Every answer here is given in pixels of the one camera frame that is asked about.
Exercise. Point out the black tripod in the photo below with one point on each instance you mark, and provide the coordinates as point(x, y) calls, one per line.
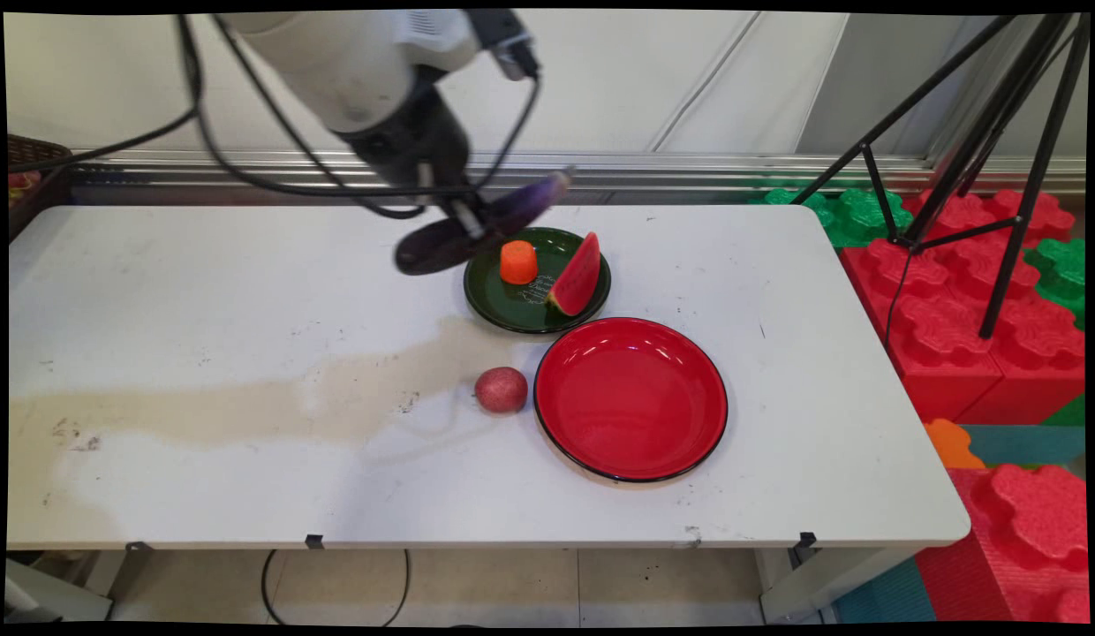
point(998, 141)

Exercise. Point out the red round potato toy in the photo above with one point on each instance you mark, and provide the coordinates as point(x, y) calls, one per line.
point(501, 389)

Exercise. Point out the red plate black rim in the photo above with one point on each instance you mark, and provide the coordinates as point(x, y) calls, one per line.
point(631, 399)

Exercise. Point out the dark wicker basket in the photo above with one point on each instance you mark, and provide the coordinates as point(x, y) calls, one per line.
point(35, 190)

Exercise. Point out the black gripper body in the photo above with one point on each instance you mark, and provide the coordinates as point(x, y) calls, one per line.
point(411, 146)

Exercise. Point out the grey table edge clip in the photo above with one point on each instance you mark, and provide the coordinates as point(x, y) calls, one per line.
point(138, 547)

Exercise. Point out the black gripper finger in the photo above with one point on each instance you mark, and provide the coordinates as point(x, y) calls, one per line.
point(494, 221)
point(464, 221)

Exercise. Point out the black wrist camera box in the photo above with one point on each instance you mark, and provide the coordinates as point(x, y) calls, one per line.
point(505, 40)

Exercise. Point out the black table edge clip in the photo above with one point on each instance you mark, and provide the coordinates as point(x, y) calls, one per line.
point(807, 541)
point(314, 541)

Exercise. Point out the orange foam block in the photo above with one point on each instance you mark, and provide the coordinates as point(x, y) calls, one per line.
point(952, 444)

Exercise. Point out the purple toy eggplant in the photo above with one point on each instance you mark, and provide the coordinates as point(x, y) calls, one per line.
point(433, 247)

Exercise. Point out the white table leg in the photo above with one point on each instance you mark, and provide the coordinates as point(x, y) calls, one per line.
point(821, 583)

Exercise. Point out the red watermelon slice toy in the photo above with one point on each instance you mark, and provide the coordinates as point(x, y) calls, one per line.
point(578, 278)

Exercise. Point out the large red foam block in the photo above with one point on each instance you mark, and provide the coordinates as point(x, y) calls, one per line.
point(945, 327)

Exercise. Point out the teal foam mat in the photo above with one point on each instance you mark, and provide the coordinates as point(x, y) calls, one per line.
point(1029, 444)

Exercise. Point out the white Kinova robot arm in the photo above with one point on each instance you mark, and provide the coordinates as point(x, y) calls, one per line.
point(344, 57)

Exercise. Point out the dark green plate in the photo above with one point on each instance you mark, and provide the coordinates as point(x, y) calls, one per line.
point(512, 305)

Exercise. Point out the orange carrot piece toy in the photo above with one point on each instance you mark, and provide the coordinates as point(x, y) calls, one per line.
point(518, 263)

